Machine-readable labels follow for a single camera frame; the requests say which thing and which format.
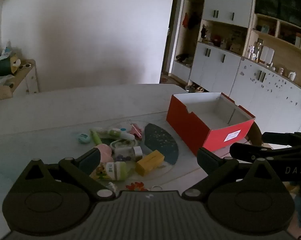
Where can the green tube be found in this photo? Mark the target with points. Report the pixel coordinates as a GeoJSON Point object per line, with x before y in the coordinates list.
{"type": "Point", "coordinates": [96, 137]}

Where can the small jar with silver cap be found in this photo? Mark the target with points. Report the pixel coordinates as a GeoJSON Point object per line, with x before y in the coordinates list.
{"type": "Point", "coordinates": [138, 151]}

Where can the brown cardboard box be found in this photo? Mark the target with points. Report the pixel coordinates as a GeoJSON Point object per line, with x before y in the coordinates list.
{"type": "Point", "coordinates": [0, 92]}

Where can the red hanging bag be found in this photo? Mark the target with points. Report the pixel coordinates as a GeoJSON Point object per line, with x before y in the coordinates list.
{"type": "Point", "coordinates": [185, 20]}

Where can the clear plastic bag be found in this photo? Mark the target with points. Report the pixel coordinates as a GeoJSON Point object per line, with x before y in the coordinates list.
{"type": "Point", "coordinates": [1, 80]}

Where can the pink box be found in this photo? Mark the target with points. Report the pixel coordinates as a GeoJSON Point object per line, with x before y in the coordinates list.
{"type": "Point", "coordinates": [136, 132]}

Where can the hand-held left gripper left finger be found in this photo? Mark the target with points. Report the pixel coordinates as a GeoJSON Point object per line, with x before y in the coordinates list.
{"type": "Point", "coordinates": [90, 158]}

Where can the white oval case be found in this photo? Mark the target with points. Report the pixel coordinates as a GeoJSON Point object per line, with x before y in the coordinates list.
{"type": "Point", "coordinates": [123, 143]}

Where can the pink round pouch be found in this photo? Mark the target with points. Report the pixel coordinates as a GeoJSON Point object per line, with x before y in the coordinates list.
{"type": "Point", "coordinates": [106, 152]}

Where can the white sunglasses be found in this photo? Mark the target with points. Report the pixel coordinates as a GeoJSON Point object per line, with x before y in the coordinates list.
{"type": "Point", "coordinates": [25, 66]}

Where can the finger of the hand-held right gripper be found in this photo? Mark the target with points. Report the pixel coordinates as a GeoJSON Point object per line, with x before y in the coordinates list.
{"type": "Point", "coordinates": [248, 151]}
{"type": "Point", "coordinates": [285, 138]}

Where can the white mug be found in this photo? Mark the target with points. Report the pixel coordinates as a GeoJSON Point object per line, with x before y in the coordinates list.
{"type": "Point", "coordinates": [292, 75]}

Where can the dark chalkboard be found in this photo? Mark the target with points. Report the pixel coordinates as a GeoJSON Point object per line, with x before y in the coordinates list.
{"type": "Point", "coordinates": [283, 2]}

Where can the white and green thermometer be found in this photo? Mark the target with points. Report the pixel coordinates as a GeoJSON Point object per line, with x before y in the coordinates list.
{"type": "Point", "coordinates": [126, 136]}

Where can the red cardboard box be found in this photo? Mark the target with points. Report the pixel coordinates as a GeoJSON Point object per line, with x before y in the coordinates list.
{"type": "Point", "coordinates": [185, 125]}

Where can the teal round case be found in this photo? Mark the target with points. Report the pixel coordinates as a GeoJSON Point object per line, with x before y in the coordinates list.
{"type": "Point", "coordinates": [83, 138]}

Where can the orange flower trinket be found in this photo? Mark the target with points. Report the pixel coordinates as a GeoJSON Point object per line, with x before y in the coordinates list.
{"type": "Point", "coordinates": [135, 186]}

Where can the green and white bottle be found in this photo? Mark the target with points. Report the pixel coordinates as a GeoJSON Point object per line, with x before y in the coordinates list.
{"type": "Point", "coordinates": [116, 170]}

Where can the wooden sideboard with white drawers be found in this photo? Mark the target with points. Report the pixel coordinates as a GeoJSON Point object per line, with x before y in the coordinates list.
{"type": "Point", "coordinates": [28, 80]}

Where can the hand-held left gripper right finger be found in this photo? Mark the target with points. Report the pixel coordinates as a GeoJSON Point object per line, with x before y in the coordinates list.
{"type": "Point", "coordinates": [206, 160]}

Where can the white plastic container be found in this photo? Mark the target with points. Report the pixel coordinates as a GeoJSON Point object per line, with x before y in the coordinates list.
{"type": "Point", "coordinates": [267, 55]}

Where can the green and yellow tissue box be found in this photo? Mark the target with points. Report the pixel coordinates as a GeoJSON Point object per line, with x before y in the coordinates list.
{"type": "Point", "coordinates": [6, 65]}

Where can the white cabinet unit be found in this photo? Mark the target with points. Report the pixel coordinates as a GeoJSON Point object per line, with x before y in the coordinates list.
{"type": "Point", "coordinates": [215, 70]}

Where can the dark hanging bag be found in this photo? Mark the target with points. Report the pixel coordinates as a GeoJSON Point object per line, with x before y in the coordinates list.
{"type": "Point", "coordinates": [194, 20]}

